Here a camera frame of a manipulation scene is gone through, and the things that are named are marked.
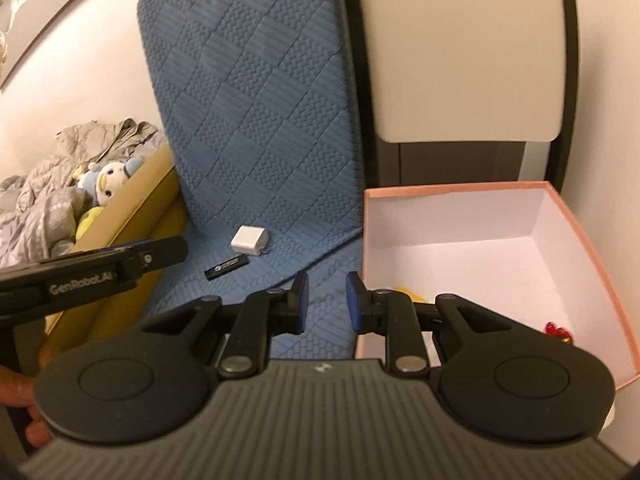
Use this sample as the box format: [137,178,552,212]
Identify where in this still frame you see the grey dotted blanket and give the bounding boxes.
[0,175,94,269]

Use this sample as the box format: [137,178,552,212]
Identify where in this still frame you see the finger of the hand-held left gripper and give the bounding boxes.
[102,235,189,288]

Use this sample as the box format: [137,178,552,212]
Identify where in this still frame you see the pink cardboard box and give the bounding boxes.
[354,182,640,394]

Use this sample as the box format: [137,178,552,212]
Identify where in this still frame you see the beige crumpled quilt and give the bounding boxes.
[20,119,168,202]

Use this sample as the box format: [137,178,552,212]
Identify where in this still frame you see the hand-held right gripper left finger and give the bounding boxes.
[140,271,311,379]

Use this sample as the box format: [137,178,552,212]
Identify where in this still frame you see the white folding chair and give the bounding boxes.
[345,0,581,187]

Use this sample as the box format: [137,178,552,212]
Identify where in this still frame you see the red black spring toy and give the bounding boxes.
[544,321,576,346]

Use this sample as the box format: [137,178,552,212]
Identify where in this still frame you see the framed wall picture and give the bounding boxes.
[0,0,115,92]

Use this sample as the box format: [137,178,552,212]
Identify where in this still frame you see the person's left hand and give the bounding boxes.
[0,344,57,450]

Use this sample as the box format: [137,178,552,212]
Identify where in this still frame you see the yellow plush toy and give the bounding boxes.
[74,206,107,242]

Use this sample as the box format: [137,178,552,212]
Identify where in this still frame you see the white charger plug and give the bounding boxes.
[232,226,271,256]

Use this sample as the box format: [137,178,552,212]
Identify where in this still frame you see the blue quilted mat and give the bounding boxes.
[137,0,364,362]

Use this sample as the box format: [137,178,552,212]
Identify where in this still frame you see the black usb stick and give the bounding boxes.
[204,256,249,280]

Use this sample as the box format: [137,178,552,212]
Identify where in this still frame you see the white blue plush toy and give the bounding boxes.
[75,157,147,209]

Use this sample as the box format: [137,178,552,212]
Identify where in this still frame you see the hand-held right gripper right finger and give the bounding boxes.
[346,271,522,377]

